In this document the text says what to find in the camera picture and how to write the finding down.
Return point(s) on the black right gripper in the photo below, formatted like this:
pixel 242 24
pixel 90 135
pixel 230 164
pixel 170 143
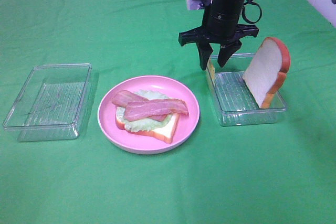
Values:
pixel 217 29

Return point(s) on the yellow cheese slice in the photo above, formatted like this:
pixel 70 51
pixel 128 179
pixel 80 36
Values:
pixel 210 73

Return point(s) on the toast bread slice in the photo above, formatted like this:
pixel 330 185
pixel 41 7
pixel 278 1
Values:
pixel 163 131
pixel 267 71

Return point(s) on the bacon strip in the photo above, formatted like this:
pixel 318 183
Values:
pixel 123 97
pixel 145 109

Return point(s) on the green lettuce leaf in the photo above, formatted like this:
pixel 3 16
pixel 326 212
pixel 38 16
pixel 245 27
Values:
pixel 153 123

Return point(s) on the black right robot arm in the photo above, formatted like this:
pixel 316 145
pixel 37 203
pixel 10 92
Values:
pixel 232 9

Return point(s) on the right clear plastic container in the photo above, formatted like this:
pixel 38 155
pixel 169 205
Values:
pixel 233 102

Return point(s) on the clear plastic container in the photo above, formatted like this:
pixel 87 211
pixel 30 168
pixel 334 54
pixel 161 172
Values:
pixel 233 102
pixel 52 103

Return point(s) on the green tablecloth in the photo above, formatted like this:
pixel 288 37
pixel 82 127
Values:
pixel 275 173

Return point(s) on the pink round plate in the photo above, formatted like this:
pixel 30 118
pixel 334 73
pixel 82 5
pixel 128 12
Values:
pixel 141 144

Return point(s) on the left clear plastic container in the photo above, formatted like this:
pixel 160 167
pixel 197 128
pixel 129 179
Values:
pixel 52 103

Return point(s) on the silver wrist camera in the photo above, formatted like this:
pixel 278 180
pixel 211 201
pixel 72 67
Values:
pixel 197 4

